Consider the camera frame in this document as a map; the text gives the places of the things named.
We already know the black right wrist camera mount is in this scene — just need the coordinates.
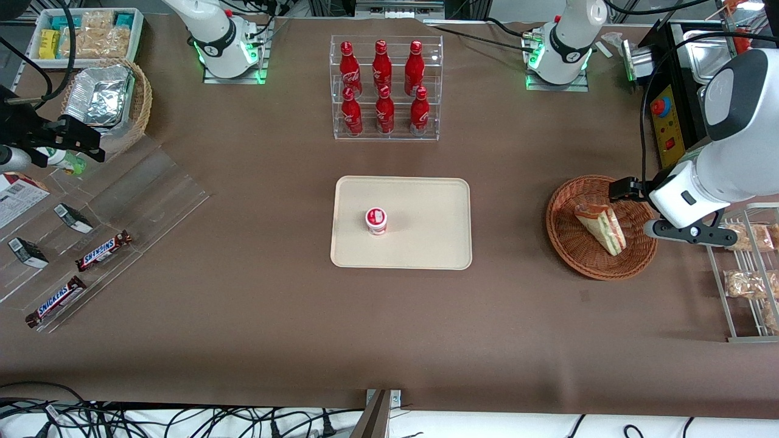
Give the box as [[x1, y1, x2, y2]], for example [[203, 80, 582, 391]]
[[0, 84, 61, 169]]

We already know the white plastic snack bin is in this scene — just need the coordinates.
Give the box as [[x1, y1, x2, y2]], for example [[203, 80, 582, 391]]
[[27, 7, 145, 62]]

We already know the green white small bottle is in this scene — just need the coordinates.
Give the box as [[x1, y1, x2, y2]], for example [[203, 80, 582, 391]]
[[35, 146, 87, 175]]

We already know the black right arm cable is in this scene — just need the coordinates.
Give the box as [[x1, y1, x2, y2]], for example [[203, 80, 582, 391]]
[[0, 0, 77, 111]]

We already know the small black white box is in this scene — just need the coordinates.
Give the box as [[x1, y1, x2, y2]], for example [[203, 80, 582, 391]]
[[8, 237, 49, 269], [54, 203, 94, 234]]

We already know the clear acrylic bottle rack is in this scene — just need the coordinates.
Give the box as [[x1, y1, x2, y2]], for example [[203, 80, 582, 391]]
[[330, 35, 444, 142]]

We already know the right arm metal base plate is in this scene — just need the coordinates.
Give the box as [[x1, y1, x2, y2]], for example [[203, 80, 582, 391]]
[[203, 21, 269, 85]]

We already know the brown table cover sheet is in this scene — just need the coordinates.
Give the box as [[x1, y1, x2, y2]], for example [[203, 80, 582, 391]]
[[0, 12, 779, 420]]

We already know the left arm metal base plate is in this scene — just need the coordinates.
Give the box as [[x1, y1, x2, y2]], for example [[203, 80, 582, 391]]
[[525, 58, 590, 92]]

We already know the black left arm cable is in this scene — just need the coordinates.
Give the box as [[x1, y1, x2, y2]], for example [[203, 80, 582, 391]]
[[638, 29, 779, 183]]

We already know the clear plastic bag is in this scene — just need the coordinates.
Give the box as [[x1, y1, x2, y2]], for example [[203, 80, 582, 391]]
[[599, 32, 640, 59]]

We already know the tan oval wicker basket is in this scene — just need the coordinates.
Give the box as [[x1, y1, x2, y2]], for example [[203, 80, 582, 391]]
[[61, 58, 153, 156]]

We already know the beige plastic tray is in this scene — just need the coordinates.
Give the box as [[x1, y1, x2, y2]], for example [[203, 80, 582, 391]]
[[330, 176, 473, 270]]

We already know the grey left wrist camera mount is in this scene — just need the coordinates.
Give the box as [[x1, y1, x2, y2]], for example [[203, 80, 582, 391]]
[[644, 217, 738, 248]]

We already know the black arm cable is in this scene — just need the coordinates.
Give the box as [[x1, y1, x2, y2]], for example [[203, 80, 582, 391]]
[[0, 0, 77, 111], [638, 29, 779, 183]]

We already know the clear acrylic display shelf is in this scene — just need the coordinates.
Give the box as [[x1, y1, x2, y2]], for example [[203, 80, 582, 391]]
[[0, 134, 211, 333]]

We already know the silver foil tray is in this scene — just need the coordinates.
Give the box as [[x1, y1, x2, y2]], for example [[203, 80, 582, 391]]
[[64, 65, 135, 129]]

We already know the metal bracket at table edge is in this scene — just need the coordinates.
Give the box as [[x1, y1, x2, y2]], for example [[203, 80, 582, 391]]
[[350, 389, 402, 438]]

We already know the red white printed carton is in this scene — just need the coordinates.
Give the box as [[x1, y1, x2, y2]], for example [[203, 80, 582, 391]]
[[0, 172, 51, 229]]

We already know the triangle sandwich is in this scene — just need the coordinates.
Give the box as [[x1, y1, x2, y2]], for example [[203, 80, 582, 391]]
[[574, 203, 627, 257]]

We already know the Snickers chocolate bar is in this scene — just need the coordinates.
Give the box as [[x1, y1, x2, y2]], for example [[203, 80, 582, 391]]
[[25, 276, 87, 329], [75, 230, 133, 272]]

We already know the silver wire rack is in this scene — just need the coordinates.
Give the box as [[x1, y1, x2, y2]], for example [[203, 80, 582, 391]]
[[706, 203, 779, 344]]

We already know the red cola bottle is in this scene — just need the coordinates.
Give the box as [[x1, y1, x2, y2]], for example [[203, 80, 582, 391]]
[[372, 40, 393, 95], [376, 85, 395, 135], [410, 86, 430, 137], [339, 41, 363, 98], [341, 86, 364, 136], [405, 40, 425, 97]]

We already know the shiny metal tray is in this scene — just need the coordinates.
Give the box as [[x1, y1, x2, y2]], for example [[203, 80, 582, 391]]
[[682, 29, 740, 85]]

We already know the brown round wicker basket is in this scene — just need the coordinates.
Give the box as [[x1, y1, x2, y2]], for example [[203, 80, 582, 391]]
[[546, 175, 658, 281]]

